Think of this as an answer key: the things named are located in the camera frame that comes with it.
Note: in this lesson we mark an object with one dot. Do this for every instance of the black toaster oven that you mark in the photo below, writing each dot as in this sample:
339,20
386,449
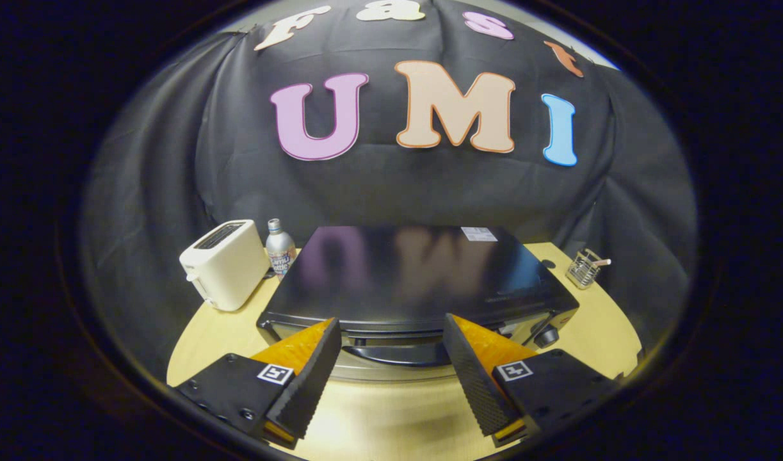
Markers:
417,275

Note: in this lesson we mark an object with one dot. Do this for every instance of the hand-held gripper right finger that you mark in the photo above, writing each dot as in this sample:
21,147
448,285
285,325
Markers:
471,378

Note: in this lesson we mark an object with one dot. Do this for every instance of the silver metal bottle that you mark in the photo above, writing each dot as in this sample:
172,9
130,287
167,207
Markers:
280,253

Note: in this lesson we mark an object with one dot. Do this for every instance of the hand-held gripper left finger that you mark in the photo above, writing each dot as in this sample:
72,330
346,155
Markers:
314,378

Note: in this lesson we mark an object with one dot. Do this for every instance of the black backdrop cloth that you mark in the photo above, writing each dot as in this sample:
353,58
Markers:
391,186

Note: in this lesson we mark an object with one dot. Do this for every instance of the white slot toaster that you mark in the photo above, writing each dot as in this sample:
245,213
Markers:
228,269

